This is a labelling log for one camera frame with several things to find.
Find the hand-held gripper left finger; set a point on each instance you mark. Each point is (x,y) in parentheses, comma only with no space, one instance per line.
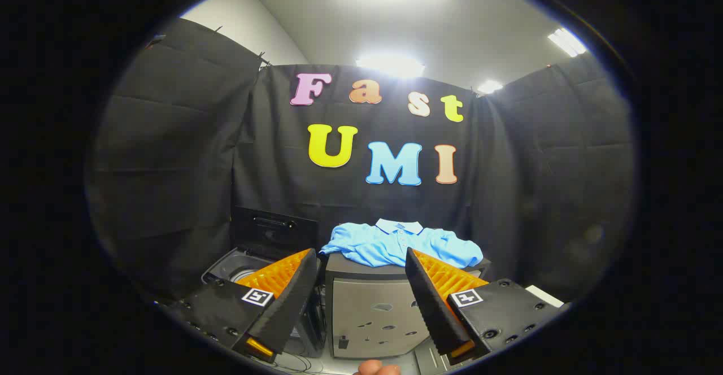
(288,301)

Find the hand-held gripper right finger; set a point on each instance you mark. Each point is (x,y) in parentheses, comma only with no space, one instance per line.
(432,301)

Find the grey washing machine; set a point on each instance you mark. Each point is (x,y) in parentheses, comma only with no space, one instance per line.
(231,265)

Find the light blue polo shirt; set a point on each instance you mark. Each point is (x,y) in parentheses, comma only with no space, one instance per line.
(384,248)

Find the grey flat panel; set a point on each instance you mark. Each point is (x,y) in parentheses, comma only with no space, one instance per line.
(430,361)

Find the grey cabinet with black top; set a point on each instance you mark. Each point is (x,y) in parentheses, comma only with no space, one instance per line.
(367,307)

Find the black backdrop cloth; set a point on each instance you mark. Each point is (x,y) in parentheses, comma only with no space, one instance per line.
(186,155)

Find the small ceiling light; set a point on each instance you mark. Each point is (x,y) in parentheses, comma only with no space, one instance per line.
(489,86)

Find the oval ceiling light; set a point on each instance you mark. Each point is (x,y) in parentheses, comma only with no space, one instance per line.
(391,65)

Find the rectangular ceiling light panel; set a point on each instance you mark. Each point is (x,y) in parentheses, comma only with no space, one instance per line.
(566,42)

